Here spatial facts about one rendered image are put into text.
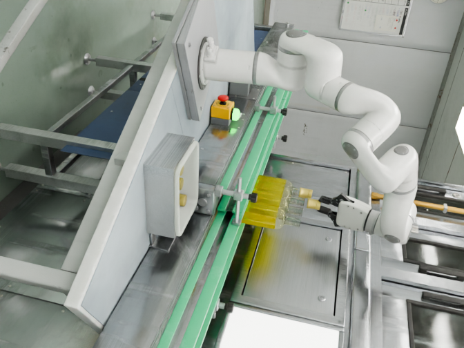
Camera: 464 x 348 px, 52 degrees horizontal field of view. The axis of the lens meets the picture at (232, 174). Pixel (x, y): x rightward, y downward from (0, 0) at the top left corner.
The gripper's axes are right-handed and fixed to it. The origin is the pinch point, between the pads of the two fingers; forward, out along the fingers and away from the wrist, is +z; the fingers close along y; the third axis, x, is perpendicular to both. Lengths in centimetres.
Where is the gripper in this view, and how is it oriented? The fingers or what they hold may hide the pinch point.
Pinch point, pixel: (324, 205)
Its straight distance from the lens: 166.6
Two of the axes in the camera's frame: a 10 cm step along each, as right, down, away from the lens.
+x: -5.2, 4.5, -7.3
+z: -8.5, -3.0, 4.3
